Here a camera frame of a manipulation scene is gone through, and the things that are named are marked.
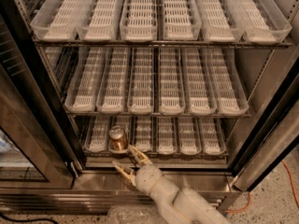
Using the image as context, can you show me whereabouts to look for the stainless steel fridge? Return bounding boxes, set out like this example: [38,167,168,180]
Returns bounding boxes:
[0,0,299,214]

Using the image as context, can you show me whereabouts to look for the orange power cable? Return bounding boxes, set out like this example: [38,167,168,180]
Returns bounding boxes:
[225,160,299,215]

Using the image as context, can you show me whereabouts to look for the fridge door right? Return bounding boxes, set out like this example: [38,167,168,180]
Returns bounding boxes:
[234,101,299,191]

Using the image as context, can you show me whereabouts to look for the black cable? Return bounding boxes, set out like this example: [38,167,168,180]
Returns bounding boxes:
[0,212,60,224]

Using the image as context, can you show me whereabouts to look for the shelf tray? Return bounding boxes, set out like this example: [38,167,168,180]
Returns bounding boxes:
[203,49,249,117]
[120,0,158,41]
[64,47,106,112]
[181,49,217,116]
[30,0,88,41]
[195,0,245,42]
[96,48,130,114]
[127,48,154,114]
[156,118,178,155]
[77,0,123,41]
[198,119,226,156]
[84,116,110,153]
[108,117,130,154]
[236,0,292,44]
[161,0,202,41]
[178,118,201,155]
[133,117,153,152]
[158,48,185,115]

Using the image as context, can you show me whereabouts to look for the glass fridge door left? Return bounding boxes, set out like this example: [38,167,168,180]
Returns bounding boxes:
[0,23,73,189]

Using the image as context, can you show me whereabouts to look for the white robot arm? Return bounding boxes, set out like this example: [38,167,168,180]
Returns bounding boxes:
[112,145,231,224]

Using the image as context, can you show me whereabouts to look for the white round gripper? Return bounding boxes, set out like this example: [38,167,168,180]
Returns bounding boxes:
[112,145,163,194]

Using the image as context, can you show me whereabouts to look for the orange soda can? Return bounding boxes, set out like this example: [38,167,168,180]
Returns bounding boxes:
[108,126,128,153]

